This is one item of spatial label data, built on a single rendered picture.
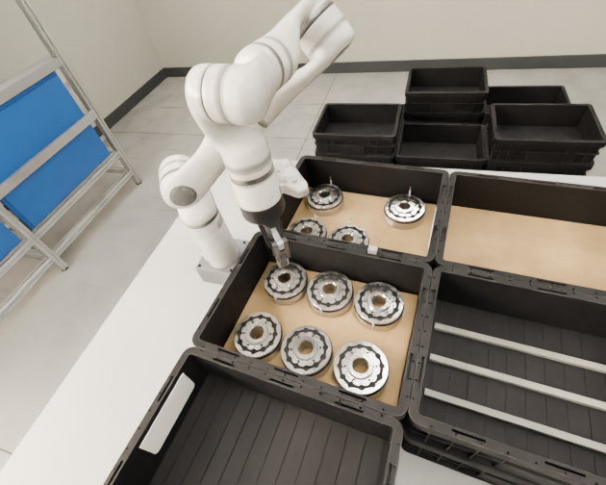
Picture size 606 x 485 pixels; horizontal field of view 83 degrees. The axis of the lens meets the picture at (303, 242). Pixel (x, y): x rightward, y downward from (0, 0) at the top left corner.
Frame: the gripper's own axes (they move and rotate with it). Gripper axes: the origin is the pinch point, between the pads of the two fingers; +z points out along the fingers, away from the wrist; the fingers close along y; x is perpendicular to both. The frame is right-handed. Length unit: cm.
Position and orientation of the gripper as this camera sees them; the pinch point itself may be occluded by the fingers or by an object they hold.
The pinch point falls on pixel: (276, 249)
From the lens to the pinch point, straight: 66.7
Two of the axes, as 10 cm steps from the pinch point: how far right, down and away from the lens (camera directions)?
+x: 9.0, -3.9, 1.7
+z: 1.4, 6.4, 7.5
